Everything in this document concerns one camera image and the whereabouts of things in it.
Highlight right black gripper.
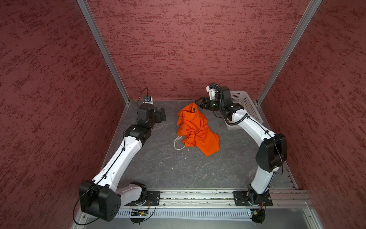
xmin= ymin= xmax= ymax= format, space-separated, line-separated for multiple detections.
xmin=195 ymin=96 xmax=225 ymax=111

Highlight orange shorts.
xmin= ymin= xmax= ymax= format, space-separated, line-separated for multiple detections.
xmin=177 ymin=103 xmax=220 ymax=156

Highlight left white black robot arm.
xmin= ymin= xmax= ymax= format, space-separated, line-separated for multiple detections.
xmin=77 ymin=102 xmax=166 ymax=222

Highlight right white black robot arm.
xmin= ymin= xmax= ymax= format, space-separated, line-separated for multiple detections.
xmin=194 ymin=84 xmax=287 ymax=206

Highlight white plastic laundry basket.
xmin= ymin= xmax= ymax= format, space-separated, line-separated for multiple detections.
xmin=226 ymin=91 xmax=263 ymax=124

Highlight left small circuit board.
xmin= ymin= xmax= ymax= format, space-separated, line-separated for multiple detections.
xmin=131 ymin=209 xmax=149 ymax=217

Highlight small circuit board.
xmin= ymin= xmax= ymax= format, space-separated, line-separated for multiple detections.
xmin=251 ymin=210 xmax=265 ymax=218
xmin=131 ymin=209 xmax=149 ymax=217

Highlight right small circuit board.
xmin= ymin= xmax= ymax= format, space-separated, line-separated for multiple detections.
xmin=251 ymin=210 xmax=265 ymax=218

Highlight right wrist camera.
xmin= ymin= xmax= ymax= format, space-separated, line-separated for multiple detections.
xmin=206 ymin=86 xmax=217 ymax=100

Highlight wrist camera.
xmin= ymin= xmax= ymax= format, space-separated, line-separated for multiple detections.
xmin=143 ymin=95 xmax=153 ymax=105
xmin=206 ymin=86 xmax=217 ymax=100

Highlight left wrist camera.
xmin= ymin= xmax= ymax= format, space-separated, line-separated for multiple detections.
xmin=143 ymin=95 xmax=153 ymax=105

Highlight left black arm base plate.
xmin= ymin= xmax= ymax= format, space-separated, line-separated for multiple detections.
xmin=126 ymin=190 xmax=161 ymax=207

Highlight white slotted cable duct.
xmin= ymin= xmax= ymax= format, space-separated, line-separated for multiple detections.
xmin=116 ymin=208 xmax=252 ymax=220

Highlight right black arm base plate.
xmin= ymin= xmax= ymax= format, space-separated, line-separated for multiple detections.
xmin=233 ymin=190 xmax=273 ymax=207

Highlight aluminium front rail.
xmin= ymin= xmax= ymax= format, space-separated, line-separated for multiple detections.
xmin=153 ymin=189 xmax=314 ymax=209

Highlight left aluminium corner post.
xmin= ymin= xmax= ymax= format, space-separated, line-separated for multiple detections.
xmin=77 ymin=0 xmax=130 ymax=106

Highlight aluminium corner post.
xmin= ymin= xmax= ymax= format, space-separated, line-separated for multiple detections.
xmin=256 ymin=0 xmax=323 ymax=104
xmin=77 ymin=0 xmax=130 ymax=106

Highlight right aluminium corner post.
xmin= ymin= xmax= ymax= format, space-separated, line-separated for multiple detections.
xmin=256 ymin=0 xmax=323 ymax=104

